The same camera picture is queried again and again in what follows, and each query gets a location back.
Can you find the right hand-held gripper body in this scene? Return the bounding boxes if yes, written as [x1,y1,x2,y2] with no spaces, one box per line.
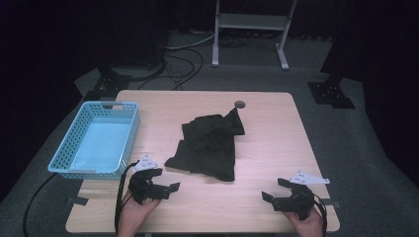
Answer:
[277,169,331,221]

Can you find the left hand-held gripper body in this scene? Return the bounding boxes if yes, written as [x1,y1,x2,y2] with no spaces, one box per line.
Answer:
[127,153,164,205]

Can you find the light blue perforated plastic basket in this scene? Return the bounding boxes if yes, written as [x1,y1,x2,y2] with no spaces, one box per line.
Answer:
[46,100,141,181]

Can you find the white floor cable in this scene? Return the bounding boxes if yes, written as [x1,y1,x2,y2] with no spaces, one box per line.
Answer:
[164,33,217,51]

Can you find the black tape strip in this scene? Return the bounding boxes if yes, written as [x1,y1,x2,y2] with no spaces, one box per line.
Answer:
[320,197,342,209]
[66,196,90,206]

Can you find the white metal stand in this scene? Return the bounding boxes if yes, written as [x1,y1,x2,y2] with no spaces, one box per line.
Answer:
[211,0,298,71]

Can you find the person's left hand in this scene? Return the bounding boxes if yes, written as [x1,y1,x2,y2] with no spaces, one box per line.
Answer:
[117,191,162,237]

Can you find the thin black cable loops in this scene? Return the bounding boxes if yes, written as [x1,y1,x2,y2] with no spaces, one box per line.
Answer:
[137,47,205,92]

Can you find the black floor cable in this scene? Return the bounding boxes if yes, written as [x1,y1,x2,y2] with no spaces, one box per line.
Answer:
[22,172,59,237]

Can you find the black stand base plate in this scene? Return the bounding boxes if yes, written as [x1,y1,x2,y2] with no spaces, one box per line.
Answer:
[306,74,357,110]
[82,63,133,102]

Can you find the person's right hand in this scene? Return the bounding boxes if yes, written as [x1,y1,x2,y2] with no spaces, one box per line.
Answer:
[283,206,325,237]

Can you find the right hand-held gripper black cable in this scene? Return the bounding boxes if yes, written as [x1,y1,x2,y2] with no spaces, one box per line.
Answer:
[311,193,328,237]

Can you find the black short-sleeved shirt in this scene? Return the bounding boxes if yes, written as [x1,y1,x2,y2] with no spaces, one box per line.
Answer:
[163,107,246,183]

